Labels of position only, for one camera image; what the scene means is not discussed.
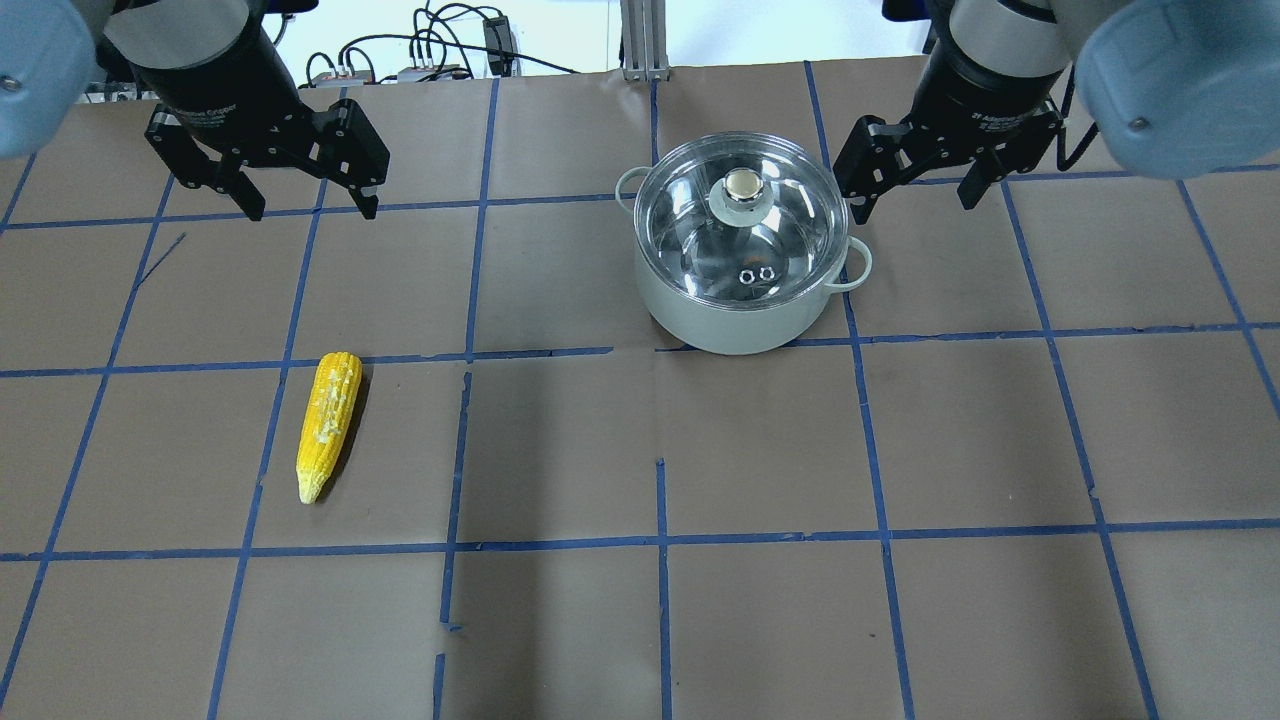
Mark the glass pot lid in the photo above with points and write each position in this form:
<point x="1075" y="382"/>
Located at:
<point x="737" y="220"/>

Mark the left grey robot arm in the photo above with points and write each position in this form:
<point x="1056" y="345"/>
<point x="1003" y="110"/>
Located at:
<point x="49" y="50"/>

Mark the yellow corn cob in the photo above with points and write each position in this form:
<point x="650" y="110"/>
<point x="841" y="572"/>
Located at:
<point x="328" y="416"/>

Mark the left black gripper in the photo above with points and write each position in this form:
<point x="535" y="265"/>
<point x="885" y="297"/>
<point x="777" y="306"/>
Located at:
<point x="213" y="78"/>

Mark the pale green cooking pot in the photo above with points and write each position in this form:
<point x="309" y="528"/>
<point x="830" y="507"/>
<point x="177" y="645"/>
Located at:
<point x="746" y="332"/>

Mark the aluminium frame post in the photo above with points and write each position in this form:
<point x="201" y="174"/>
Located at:
<point x="644" y="56"/>

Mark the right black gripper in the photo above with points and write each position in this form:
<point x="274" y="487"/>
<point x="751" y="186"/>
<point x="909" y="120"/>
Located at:
<point x="990" y="93"/>

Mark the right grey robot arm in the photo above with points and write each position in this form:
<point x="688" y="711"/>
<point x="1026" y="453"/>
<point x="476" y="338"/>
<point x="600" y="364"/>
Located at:
<point x="1175" y="89"/>

